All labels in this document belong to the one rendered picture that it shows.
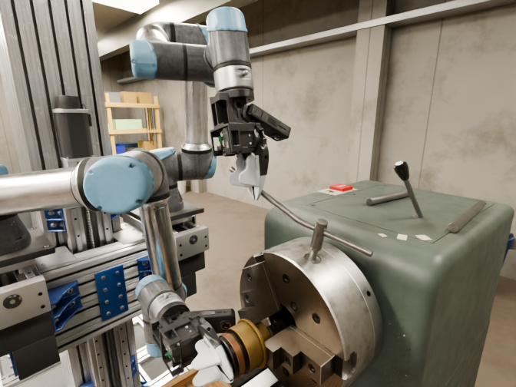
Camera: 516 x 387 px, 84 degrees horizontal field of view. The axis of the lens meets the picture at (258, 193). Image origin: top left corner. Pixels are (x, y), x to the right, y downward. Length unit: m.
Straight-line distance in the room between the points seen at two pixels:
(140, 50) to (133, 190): 0.28
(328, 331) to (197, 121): 0.80
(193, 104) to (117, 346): 0.99
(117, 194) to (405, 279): 0.58
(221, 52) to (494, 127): 3.14
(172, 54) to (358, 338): 0.65
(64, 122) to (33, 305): 0.53
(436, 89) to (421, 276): 3.10
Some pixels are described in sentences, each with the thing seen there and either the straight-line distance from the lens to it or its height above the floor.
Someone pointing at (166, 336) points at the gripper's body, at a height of 1.11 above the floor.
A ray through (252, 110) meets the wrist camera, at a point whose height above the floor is 1.52.
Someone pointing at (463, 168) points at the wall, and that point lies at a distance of 3.57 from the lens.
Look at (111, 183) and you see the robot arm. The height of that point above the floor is 1.38.
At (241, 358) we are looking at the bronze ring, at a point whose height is 1.10.
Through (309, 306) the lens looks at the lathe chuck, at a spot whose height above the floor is 1.16.
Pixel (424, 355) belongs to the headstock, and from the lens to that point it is 0.71.
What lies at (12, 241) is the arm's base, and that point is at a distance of 1.00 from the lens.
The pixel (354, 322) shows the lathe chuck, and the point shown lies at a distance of 0.58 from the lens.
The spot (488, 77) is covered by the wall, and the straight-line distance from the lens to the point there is 3.55.
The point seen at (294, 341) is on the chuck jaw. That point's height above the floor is 1.10.
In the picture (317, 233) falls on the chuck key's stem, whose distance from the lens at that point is 0.55.
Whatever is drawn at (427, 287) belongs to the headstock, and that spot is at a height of 1.21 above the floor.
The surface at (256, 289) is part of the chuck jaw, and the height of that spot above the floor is 1.17.
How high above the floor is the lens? 1.50
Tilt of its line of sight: 15 degrees down
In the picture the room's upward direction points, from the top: straight up
